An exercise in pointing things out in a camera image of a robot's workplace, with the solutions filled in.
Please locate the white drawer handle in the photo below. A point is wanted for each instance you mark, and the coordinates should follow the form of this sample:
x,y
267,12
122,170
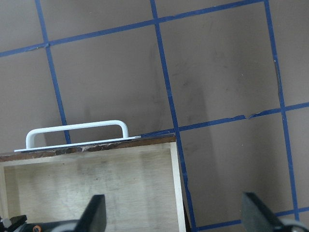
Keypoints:
x,y
82,134

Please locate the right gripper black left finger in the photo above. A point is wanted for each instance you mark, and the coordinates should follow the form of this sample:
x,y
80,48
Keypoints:
x,y
94,218

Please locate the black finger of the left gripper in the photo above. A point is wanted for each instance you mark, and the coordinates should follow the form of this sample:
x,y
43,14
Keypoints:
x,y
11,224

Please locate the light wood drawer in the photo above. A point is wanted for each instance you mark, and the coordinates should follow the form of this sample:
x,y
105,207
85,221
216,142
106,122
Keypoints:
x,y
139,178

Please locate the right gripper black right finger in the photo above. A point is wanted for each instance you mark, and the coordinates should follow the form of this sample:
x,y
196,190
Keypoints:
x,y
256,216

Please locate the grey orange scissors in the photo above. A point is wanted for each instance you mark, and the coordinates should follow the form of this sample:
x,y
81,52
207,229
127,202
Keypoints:
x,y
50,227

